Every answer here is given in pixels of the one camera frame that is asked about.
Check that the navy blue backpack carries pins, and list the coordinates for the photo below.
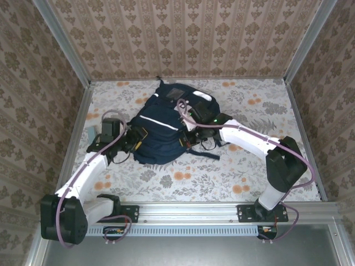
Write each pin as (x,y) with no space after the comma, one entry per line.
(158,138)

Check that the light blue oblong box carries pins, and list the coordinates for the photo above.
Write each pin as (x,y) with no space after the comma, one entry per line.
(91,133)

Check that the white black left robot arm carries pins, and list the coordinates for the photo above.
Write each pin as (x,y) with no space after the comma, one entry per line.
(86,171)

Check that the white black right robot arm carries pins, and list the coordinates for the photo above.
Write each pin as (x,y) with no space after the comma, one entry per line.
(244,135)

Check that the floral patterned table cover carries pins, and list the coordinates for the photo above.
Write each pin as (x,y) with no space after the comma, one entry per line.
(166,191)

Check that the grey sheet metal tray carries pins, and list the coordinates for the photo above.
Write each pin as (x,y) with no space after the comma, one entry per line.
(180,252)

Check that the aluminium side rail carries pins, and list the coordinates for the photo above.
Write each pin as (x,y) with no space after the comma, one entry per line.
(80,116)
(294,99)

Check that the aluminium mounting rail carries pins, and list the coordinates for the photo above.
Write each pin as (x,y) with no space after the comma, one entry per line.
(188,212)

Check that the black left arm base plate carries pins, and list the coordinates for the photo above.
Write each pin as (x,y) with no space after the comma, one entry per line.
(133,214)

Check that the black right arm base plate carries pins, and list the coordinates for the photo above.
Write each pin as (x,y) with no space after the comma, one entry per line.
(244,213)

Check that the aluminium frame post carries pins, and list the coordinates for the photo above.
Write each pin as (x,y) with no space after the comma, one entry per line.
(63,41)
(309,41)

